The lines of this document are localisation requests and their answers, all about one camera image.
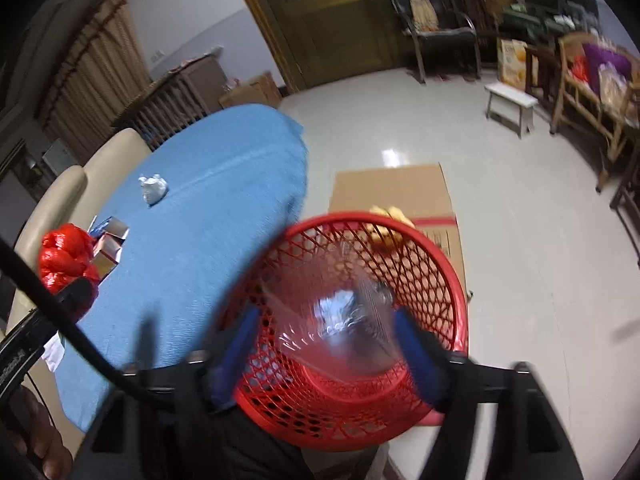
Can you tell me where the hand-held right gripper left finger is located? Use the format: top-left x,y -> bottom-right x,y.
75,307 -> 262,480

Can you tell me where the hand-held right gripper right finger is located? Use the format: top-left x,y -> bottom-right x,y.
394,310 -> 583,480

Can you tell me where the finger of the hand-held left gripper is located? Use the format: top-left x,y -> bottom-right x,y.
55,277 -> 98,323

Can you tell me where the red plastic bag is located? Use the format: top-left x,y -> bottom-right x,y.
39,224 -> 101,321

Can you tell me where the small silver red carton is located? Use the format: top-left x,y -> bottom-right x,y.
92,235 -> 123,281

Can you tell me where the clear plastic bag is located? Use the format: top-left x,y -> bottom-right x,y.
260,240 -> 401,376
597,62 -> 628,111

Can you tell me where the small blue carton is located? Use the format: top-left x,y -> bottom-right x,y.
89,216 -> 130,241

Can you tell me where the red mesh basket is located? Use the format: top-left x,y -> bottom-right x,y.
220,212 -> 471,453

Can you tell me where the white paper ball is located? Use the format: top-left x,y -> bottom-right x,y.
138,174 -> 169,206

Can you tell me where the person's left hand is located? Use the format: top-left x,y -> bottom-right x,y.
0,390 -> 76,480

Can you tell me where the white cloth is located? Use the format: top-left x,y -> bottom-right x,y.
42,335 -> 66,373

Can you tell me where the crumpled silver foil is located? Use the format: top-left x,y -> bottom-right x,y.
315,294 -> 362,337

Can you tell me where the beige sofa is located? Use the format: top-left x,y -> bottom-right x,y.
10,127 -> 153,321

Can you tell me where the yellow crumpled wrapper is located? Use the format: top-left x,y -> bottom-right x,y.
369,204 -> 416,248

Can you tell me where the blue tablecloth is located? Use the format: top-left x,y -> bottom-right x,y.
52,104 -> 308,433

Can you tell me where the flat cardboard sheet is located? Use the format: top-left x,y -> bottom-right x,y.
300,162 -> 473,480

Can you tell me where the wooden crib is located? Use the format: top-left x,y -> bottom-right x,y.
112,55 -> 231,151

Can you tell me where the beige curtain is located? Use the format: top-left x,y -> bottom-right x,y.
37,0 -> 151,161

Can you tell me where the dark wooden chair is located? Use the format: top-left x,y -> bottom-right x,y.
610,145 -> 640,266

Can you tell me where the white wooden stool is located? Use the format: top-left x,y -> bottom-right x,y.
484,82 -> 538,139

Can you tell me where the wicker armchair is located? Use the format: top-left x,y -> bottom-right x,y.
550,32 -> 638,193

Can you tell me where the yellow printed carton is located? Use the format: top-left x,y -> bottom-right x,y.
496,38 -> 540,88

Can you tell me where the small dark wooden table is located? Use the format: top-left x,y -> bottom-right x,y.
525,42 -> 561,106

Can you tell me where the black metal chair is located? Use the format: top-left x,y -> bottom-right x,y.
387,0 -> 483,83

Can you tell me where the wooden double door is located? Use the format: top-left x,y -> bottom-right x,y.
225,0 -> 481,93

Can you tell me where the striped beige cloth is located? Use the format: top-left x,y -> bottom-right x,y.
405,0 -> 441,31

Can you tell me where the purple cushion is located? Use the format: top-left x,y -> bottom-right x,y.
582,42 -> 632,96

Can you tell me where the dark cluttered desk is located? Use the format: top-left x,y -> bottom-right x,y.
500,7 -> 568,43

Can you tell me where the small black monitor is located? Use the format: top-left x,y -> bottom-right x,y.
562,0 -> 598,18

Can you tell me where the black cable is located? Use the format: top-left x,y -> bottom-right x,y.
0,236 -> 171,403

